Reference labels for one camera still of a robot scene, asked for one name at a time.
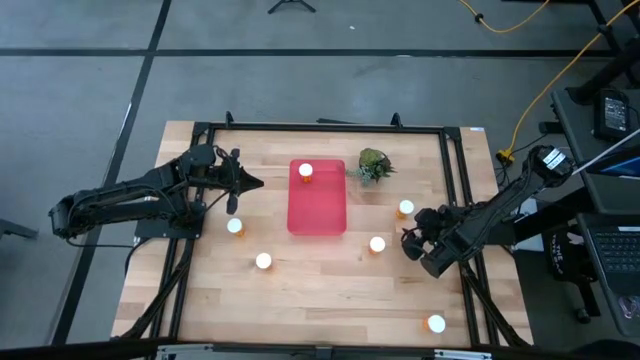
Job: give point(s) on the black metal table frame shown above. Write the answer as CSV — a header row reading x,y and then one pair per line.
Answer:
x,y
325,128

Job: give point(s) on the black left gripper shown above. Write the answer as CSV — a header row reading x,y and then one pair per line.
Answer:
x,y
227,177

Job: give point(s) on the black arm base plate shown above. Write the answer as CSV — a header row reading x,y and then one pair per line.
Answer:
x,y
150,229

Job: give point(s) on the small green succulent plant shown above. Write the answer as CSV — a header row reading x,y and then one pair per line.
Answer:
x,y
372,165

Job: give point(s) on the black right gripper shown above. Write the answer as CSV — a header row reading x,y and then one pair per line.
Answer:
x,y
432,222

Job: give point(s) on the dark furniture leg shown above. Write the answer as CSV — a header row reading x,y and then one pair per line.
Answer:
x,y
15,229

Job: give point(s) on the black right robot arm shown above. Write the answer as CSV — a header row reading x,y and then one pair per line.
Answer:
x,y
500,205

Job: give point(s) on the laptop with blue screen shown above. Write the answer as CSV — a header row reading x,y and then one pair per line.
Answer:
x,y
625,167

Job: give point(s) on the black laptop keyboard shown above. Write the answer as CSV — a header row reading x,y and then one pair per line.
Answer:
x,y
617,250

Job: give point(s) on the black desk leg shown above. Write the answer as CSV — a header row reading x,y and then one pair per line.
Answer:
x,y
607,72

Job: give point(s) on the small black floor box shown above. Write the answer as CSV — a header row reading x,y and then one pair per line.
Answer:
x,y
550,127

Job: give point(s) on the red plastic basket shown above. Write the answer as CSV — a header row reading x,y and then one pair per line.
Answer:
x,y
317,210

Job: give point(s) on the black tripod base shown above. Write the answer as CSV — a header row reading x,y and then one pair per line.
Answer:
x,y
291,2

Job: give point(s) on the orange pill bottle white cap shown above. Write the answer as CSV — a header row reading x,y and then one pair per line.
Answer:
x,y
263,260
234,225
377,244
406,206
436,324
305,170

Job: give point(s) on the black bag white lettering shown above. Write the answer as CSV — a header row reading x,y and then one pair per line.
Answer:
x,y
560,260

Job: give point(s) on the black power adapter with label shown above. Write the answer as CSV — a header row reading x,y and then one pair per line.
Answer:
x,y
615,112

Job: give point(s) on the black metal crossbar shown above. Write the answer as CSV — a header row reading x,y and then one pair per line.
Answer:
x,y
75,350

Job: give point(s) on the dark grey desk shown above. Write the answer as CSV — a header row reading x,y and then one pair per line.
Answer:
x,y
575,120

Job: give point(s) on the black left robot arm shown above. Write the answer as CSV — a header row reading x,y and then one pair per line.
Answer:
x,y
110,200

